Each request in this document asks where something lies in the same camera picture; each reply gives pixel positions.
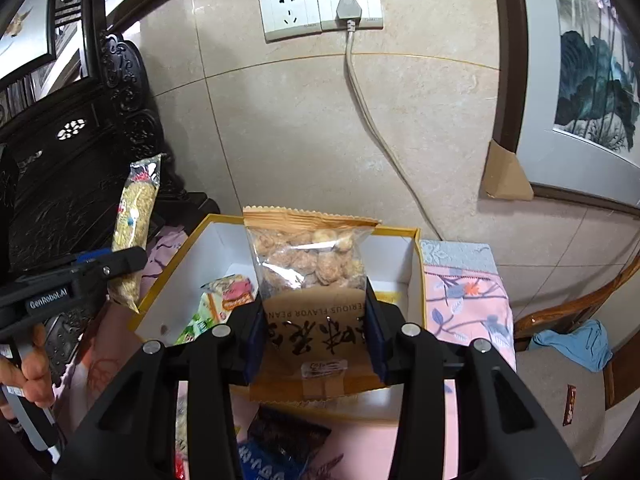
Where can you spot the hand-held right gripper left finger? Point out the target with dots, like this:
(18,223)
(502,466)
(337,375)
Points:
(258,340)

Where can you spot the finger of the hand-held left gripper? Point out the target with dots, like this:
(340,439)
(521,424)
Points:
(120,265)
(92,256)

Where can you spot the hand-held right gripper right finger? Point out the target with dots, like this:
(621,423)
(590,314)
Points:
(376,345)

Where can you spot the puffed rice roll packet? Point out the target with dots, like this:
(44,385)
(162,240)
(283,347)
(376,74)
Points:
(132,210)

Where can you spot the brown peanut packet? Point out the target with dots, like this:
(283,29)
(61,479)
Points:
(310,265)

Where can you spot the yellow cardboard box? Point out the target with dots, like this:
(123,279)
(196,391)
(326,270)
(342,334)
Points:
(225,245)

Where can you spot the person's left hand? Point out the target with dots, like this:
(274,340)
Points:
(40,370)

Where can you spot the green and pink snack packet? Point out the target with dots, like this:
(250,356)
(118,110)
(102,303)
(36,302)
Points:
(220,300)

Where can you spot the dark carved wooden furniture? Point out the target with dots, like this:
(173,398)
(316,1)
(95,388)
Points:
(75,185)

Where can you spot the black snack packet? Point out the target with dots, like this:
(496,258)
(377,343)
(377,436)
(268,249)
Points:
(285,435)

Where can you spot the pink floral tablecloth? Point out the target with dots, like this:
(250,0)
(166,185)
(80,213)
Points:
(465,300)

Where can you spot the blue snack packet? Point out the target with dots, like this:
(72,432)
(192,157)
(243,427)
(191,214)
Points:
(260,465)

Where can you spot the wooden chair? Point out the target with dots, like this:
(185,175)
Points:
(545,410)

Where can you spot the red brown snack bar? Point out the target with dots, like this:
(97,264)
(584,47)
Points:
(569,405)

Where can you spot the blue cloth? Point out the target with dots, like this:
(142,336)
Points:
(580,345)

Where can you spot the cardboard corner protector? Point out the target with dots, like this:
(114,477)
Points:
(505,180)

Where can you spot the black framed picture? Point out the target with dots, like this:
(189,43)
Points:
(25,25)

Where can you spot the framed ink painting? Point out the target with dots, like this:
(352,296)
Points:
(590,85)

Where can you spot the white wall socket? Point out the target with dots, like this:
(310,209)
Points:
(370,0)
(287,12)

